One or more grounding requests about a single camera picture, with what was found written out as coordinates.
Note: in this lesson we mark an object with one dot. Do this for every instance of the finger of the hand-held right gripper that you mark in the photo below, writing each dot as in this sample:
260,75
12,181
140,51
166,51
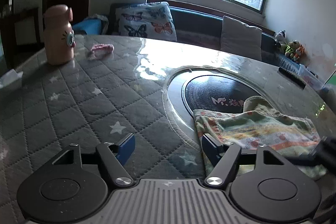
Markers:
302,161

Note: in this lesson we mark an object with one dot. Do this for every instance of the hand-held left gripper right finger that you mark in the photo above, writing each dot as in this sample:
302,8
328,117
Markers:
211,150

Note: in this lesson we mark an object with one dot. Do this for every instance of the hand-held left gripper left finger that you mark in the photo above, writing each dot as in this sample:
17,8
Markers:
127,146

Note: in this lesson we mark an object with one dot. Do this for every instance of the green patterned button shirt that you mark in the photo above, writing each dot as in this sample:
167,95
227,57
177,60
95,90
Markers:
257,129

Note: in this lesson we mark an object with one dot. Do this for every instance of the round black inset hob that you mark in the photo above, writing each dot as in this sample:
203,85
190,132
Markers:
210,92

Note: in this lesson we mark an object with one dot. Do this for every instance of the clear plastic storage box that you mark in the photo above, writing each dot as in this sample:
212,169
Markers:
311,79

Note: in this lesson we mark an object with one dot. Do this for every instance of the black remote control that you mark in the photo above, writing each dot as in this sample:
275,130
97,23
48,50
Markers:
291,77

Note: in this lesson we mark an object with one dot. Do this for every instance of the orange tiger plush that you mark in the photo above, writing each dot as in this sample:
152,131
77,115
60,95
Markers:
299,53

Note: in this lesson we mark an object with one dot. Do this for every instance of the plain grey pillow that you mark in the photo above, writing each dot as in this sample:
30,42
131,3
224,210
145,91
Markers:
240,37

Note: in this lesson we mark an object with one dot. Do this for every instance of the black and white cow plush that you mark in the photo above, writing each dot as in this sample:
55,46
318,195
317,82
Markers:
280,39

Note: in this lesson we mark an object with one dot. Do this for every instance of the butterfly print pillow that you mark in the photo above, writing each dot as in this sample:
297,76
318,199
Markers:
147,20

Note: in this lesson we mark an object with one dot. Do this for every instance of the pink cartoon water bottle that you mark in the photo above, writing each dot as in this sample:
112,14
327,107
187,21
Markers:
57,37

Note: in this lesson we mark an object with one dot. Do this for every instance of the blue sofa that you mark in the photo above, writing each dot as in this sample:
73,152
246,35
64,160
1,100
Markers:
194,19

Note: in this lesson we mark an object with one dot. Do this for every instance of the dark wooden cabinet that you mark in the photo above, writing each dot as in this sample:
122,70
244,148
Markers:
25,27

